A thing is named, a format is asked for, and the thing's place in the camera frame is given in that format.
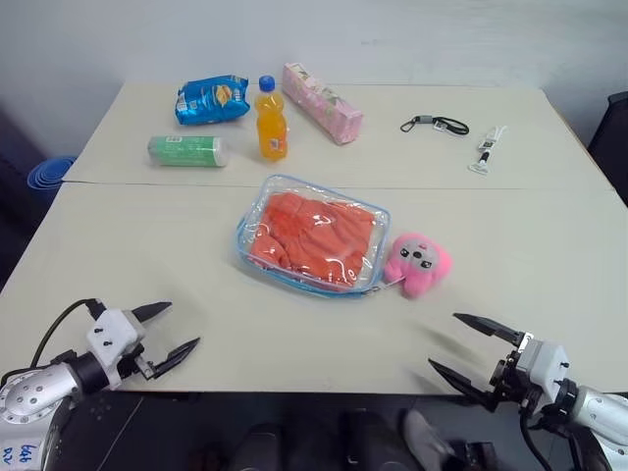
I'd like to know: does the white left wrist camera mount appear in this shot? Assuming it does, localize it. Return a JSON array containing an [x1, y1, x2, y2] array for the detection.
[[86, 307, 148, 380]]

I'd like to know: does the dark chair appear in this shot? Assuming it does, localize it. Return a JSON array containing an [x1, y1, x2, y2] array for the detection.
[[585, 89, 628, 208]]

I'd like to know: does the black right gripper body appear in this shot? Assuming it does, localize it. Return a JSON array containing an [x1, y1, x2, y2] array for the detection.
[[489, 342, 530, 412]]

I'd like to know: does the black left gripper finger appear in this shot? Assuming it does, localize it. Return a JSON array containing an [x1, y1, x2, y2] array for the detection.
[[131, 300, 174, 330], [146, 336, 202, 381]]

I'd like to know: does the blue round stool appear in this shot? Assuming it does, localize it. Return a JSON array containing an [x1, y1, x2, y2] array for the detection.
[[26, 155, 79, 189]]

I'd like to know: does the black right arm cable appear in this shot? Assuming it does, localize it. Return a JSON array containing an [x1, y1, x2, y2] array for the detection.
[[518, 414, 558, 471]]

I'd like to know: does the green cylindrical can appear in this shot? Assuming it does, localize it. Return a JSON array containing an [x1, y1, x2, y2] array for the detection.
[[146, 133, 229, 170]]

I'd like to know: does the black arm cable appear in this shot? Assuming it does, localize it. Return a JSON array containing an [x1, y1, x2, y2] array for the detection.
[[28, 296, 107, 370], [518, 414, 558, 471]]

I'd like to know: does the pink floral tissue box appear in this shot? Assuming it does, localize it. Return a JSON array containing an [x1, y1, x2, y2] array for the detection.
[[281, 62, 365, 146]]

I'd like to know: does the blue chips bag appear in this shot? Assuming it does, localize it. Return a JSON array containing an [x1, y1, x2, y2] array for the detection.
[[175, 73, 253, 129]]

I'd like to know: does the pink plush toy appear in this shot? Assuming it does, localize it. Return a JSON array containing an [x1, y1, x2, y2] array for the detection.
[[383, 232, 455, 300]]

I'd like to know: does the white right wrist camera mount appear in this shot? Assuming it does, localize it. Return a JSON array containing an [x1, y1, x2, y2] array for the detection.
[[515, 337, 571, 399]]

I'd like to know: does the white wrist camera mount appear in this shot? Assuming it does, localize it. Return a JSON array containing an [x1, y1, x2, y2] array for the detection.
[[515, 337, 571, 399], [86, 307, 148, 380]]

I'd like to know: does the black lanyard with carabiner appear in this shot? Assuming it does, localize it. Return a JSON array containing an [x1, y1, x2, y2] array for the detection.
[[399, 113, 471, 137]]

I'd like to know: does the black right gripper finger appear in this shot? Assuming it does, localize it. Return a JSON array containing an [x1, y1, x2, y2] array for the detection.
[[452, 313, 534, 351], [427, 357, 497, 413]]

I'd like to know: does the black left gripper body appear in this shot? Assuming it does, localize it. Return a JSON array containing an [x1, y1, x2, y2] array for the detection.
[[118, 342, 158, 382]]

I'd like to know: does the clear pouch with orange cloth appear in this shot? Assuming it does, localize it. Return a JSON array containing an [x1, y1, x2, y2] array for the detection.
[[234, 174, 393, 301]]

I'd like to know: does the white strap with black clip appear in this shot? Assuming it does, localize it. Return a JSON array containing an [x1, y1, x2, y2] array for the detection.
[[466, 125, 510, 175]]

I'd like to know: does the orange-red cloth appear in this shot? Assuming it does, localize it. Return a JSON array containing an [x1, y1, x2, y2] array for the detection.
[[246, 190, 380, 291]]

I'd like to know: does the orange soda bottle blue cap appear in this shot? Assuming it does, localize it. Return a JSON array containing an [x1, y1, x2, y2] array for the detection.
[[253, 75, 289, 161]]

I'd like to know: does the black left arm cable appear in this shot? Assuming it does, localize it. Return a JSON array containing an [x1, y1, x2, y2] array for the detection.
[[28, 296, 107, 370]]

